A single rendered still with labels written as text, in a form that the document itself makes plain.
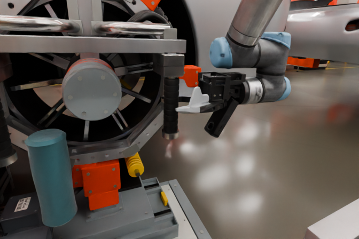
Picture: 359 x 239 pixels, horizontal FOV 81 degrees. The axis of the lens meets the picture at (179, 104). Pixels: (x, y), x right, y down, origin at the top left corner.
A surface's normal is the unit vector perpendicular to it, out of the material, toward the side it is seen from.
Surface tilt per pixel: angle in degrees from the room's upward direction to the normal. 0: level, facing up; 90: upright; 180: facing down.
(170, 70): 90
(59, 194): 93
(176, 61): 90
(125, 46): 90
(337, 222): 0
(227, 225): 0
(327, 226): 0
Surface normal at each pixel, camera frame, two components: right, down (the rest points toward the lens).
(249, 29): -0.30, 0.70
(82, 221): 0.04, -0.95
